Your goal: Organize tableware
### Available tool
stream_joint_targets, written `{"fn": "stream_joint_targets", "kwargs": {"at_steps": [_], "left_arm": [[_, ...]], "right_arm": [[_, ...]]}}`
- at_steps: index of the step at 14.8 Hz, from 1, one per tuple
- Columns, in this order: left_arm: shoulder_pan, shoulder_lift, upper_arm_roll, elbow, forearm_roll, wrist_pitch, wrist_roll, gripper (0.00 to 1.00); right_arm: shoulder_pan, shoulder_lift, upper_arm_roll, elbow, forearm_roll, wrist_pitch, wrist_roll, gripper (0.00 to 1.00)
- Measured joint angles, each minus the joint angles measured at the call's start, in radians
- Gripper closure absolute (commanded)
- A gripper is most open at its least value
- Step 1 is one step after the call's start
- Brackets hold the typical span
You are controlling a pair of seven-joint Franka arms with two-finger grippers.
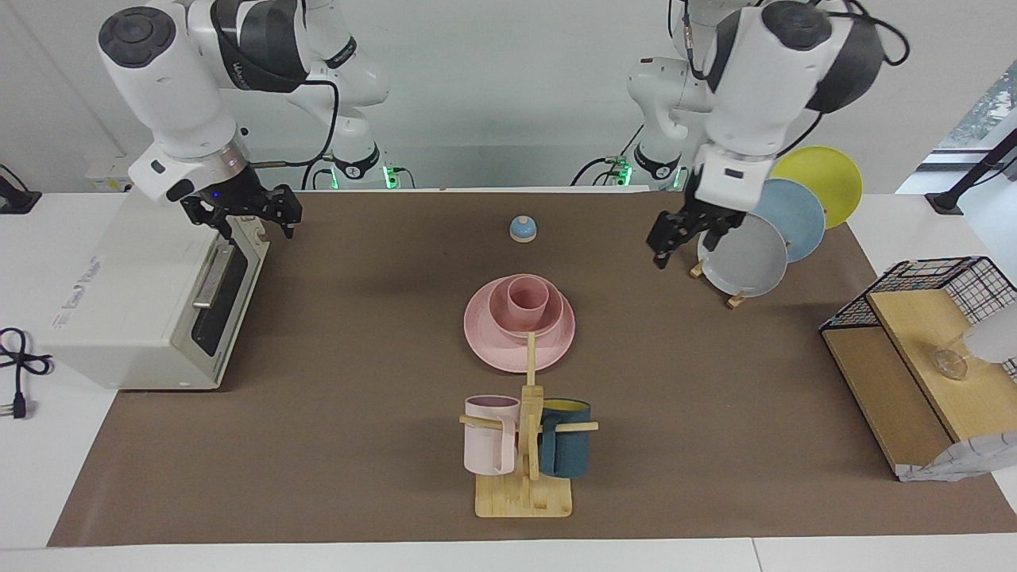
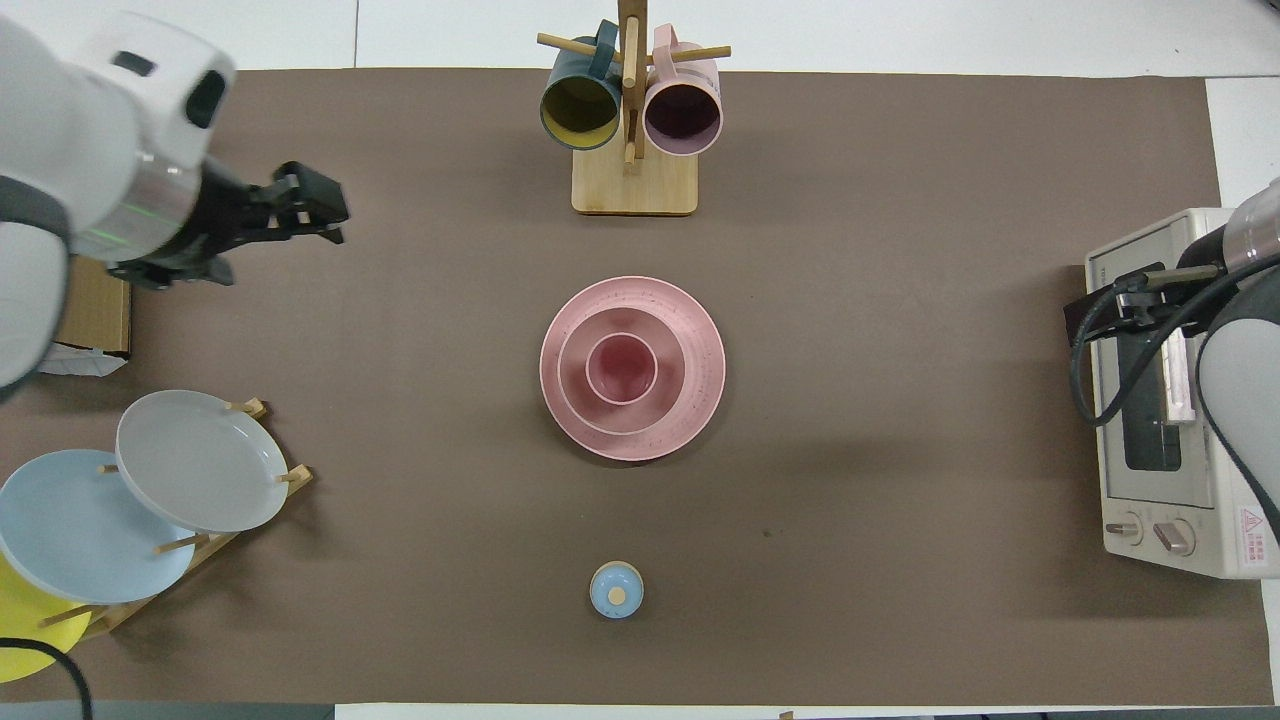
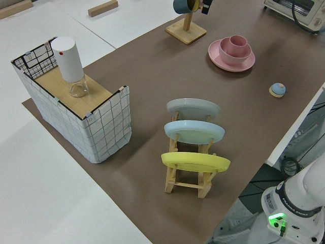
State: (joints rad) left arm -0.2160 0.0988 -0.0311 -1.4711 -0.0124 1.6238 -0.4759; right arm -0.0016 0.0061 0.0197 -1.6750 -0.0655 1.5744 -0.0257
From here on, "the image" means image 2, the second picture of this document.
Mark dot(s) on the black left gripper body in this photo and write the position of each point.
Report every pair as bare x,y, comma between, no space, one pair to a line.
240,215

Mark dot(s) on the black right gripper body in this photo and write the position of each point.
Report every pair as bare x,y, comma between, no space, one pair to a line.
1165,295

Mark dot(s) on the pink plastic cup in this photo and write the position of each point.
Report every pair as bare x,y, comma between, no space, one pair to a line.
621,368

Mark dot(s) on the pink bowl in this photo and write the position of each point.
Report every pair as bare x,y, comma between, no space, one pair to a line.
665,340

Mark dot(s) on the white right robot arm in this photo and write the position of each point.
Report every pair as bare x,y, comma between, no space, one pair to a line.
1245,370

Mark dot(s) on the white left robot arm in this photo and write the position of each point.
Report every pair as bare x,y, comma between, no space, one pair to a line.
60,120

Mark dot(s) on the beige toaster oven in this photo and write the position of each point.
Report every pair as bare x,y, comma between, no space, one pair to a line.
1150,480

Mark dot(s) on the brown table mat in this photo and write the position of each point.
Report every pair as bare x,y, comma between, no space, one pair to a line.
900,250

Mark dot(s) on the grey plate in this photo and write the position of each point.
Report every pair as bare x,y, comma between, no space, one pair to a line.
200,460

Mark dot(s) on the teal mug yellow inside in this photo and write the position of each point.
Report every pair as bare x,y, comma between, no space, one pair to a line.
580,110

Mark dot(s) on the wooden mug tree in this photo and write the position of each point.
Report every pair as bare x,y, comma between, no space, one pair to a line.
634,185

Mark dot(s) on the wooden plate rack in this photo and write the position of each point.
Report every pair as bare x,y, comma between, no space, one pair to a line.
215,545

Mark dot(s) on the light blue plate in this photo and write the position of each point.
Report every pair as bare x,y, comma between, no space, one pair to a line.
80,530

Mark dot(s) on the pink mug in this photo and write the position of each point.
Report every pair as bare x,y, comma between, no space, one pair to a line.
683,115

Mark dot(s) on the pink speckled plate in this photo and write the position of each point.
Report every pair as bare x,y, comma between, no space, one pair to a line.
700,400

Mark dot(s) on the yellow plate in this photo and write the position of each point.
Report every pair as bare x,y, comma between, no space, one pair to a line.
25,620

